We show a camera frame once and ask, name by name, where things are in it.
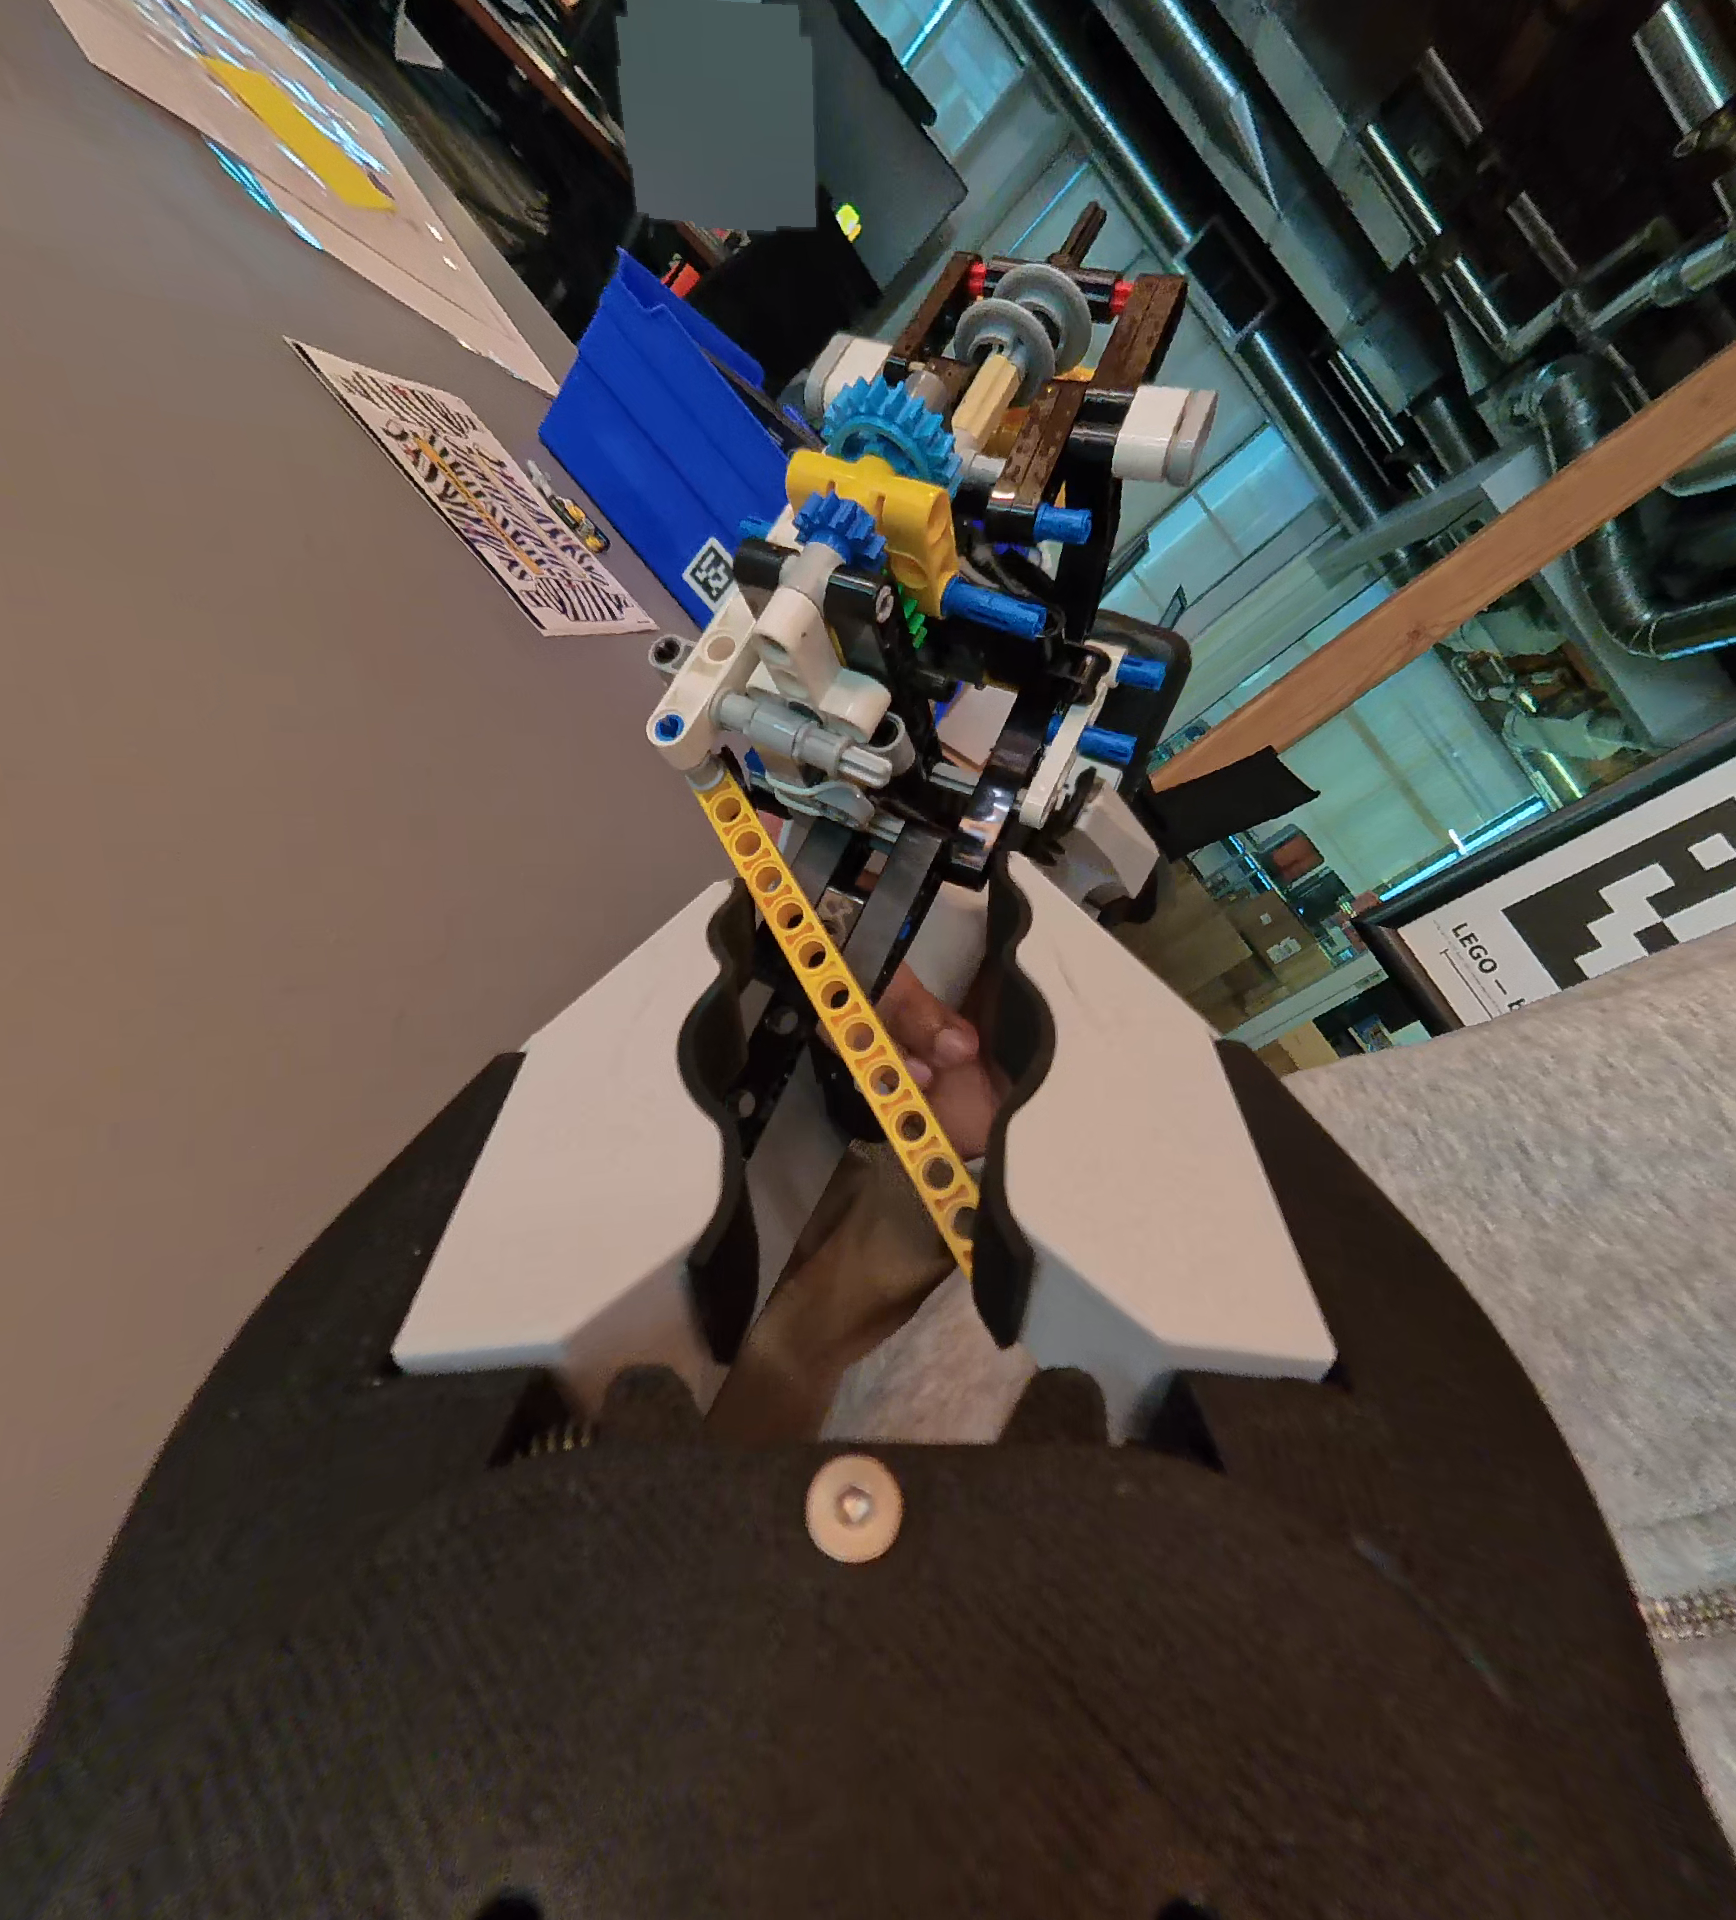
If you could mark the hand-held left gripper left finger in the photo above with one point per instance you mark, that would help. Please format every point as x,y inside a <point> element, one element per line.
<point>569,1201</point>

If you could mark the white instruction papers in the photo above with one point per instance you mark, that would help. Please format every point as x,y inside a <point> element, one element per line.
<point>404,256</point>

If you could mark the lego vehicle chassis assembly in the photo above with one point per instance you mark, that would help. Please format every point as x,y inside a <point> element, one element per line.
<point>883,510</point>

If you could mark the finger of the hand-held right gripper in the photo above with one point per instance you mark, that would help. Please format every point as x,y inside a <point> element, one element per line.
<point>1116,870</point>

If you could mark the zebra striped sticker sheet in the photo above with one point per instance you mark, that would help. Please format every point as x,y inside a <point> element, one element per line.
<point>479,496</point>

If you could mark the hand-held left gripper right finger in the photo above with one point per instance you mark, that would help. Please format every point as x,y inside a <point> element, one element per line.
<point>1169,1201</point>

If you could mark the person's right hand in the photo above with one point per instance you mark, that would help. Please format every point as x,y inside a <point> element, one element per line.
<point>937,1059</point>

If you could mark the metal ceiling pipes and ducts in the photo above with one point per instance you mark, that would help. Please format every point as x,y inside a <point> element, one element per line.
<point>1634,571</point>

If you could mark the blue plastic storage bin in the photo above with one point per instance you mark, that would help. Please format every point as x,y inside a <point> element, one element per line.
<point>630,422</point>

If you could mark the small white lego beam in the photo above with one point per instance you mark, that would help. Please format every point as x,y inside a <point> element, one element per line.
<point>1084,705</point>

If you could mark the wooden ceiling beam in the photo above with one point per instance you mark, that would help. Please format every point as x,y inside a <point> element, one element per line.
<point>1560,510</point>

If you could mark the stacked cardboard boxes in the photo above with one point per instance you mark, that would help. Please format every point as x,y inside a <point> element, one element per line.
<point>1260,945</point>

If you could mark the dark monitor screen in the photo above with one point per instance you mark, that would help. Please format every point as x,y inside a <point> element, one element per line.
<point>899,136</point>

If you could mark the black framed marker sign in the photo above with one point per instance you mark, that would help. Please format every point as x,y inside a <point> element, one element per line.
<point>1679,886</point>

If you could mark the scattered loose lego pieces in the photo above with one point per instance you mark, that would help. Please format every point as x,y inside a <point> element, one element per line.
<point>569,508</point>

